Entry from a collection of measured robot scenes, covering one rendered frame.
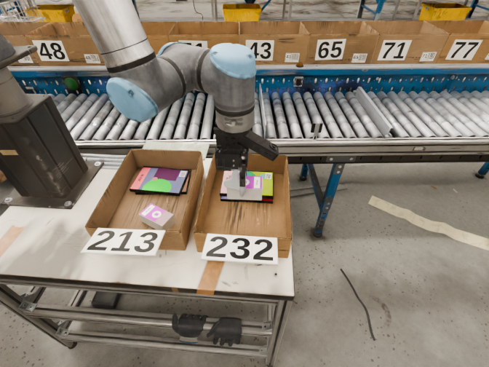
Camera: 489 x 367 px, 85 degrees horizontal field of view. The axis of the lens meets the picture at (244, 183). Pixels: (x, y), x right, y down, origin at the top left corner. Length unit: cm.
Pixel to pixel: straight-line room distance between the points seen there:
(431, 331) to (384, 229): 63
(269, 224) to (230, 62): 54
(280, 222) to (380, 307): 97
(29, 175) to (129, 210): 35
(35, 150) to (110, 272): 45
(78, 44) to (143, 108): 141
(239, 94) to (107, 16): 25
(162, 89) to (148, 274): 53
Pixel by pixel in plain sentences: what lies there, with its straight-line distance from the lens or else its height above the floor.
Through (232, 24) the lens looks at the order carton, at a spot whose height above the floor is 103.
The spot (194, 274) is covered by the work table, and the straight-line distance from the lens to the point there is 83.
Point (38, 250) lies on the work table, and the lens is 107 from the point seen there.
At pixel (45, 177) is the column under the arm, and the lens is 113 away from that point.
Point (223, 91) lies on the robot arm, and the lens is 58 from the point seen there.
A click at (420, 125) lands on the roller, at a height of 74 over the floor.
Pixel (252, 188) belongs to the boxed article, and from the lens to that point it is 75.
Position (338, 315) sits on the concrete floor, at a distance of 165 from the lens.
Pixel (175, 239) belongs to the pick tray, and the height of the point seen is 81.
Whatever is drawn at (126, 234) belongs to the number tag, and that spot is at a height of 86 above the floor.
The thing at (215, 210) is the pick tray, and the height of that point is 76.
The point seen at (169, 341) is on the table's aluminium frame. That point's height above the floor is 16.
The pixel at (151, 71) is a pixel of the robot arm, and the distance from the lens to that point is 54.
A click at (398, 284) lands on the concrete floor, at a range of 186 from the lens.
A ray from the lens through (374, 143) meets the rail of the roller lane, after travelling 142.
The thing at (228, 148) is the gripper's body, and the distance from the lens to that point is 68.
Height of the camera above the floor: 147
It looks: 43 degrees down
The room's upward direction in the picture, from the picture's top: straight up
